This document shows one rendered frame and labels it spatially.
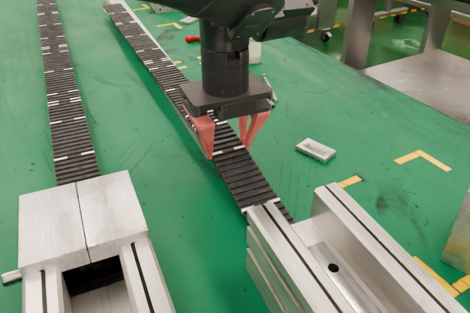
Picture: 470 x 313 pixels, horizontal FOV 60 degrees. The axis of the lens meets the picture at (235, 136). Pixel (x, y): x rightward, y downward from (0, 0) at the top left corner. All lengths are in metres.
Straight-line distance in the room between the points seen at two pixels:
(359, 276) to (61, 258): 0.25
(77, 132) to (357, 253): 0.41
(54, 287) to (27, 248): 0.04
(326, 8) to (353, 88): 2.53
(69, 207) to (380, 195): 0.37
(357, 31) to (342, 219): 1.91
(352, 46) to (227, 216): 1.84
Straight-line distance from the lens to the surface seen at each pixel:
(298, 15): 0.49
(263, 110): 0.51
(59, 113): 0.69
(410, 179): 0.60
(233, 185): 0.51
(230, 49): 0.46
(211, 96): 0.49
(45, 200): 0.41
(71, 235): 0.37
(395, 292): 0.36
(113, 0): 1.32
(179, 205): 0.52
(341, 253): 0.41
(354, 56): 2.30
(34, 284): 0.36
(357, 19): 2.22
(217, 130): 0.59
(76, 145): 0.60
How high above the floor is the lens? 1.12
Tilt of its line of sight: 33 degrees down
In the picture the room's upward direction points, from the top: straight up
